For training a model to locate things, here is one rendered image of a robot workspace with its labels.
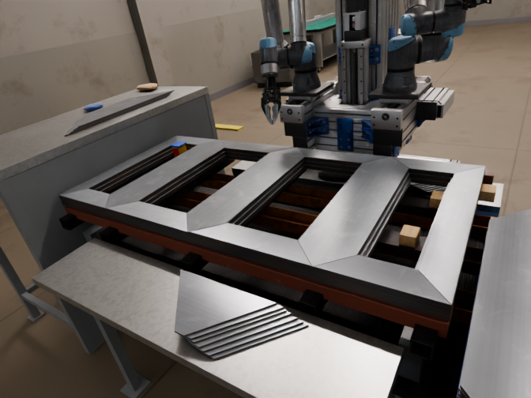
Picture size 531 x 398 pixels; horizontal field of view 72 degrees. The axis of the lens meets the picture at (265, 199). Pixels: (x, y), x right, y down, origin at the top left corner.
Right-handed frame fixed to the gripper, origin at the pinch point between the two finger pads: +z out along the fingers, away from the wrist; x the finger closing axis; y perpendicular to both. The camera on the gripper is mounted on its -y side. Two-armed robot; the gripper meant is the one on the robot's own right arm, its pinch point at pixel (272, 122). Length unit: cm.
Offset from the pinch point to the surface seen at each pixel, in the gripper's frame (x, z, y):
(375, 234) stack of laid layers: 20, 41, 64
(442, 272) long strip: 27, 47, 86
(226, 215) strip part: -24, 35, 41
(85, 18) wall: -174, -169, -321
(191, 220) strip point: -36, 36, 40
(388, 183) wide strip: 34, 28, 43
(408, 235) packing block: 30, 43, 63
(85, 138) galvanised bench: -86, 2, -14
